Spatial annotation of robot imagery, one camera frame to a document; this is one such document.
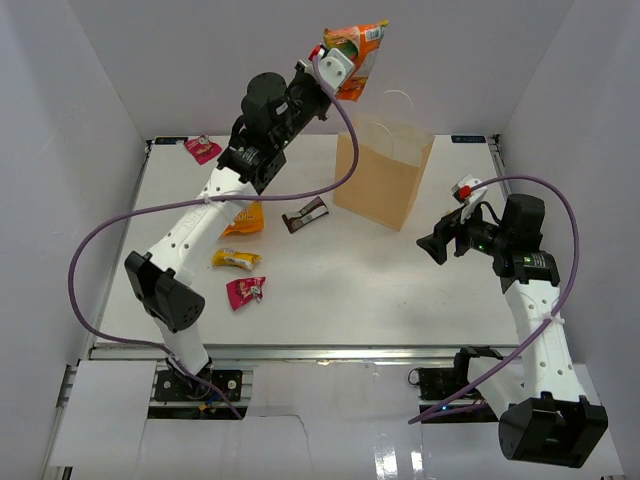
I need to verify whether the pink snack packet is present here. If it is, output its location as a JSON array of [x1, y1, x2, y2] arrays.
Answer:
[[184, 135, 222, 165], [226, 277, 266, 311]]

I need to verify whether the yellow mango snack pouch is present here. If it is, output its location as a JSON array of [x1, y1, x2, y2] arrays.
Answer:
[[222, 202, 265, 237]]

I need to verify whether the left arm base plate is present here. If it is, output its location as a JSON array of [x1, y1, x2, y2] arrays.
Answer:
[[148, 369, 247, 420]]

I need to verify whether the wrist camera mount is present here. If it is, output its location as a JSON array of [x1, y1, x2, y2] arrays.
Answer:
[[306, 45, 355, 94], [451, 174, 488, 224]]

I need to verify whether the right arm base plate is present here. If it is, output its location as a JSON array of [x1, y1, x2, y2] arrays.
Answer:
[[407, 367, 498, 424]]

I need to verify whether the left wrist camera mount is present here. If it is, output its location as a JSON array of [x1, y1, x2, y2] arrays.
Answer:
[[306, 45, 355, 94]]

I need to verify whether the pink snack packet front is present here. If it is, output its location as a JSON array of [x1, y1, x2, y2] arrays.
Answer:
[[226, 277, 266, 311]]

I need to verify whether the brown chocolate bar wrapper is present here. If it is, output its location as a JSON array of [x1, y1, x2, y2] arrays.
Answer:
[[282, 196, 329, 234]]

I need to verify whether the brown paper bag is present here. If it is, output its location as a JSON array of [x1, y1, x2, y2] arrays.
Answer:
[[333, 90, 435, 231]]

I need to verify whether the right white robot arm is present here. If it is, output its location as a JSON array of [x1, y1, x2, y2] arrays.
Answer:
[[417, 194, 608, 468]]

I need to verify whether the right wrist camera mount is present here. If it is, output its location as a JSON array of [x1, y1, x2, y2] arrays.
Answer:
[[451, 174, 488, 224]]

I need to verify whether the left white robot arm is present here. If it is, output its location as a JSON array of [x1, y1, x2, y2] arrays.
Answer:
[[124, 60, 339, 399]]

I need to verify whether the small yellow snack packet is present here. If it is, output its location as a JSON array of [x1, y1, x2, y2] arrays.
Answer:
[[212, 248, 262, 271]]

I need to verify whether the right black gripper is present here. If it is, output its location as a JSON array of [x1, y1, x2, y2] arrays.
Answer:
[[417, 198, 510, 265]]

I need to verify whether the orange snack packet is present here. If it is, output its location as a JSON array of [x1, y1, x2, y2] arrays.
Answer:
[[323, 19, 389, 101]]

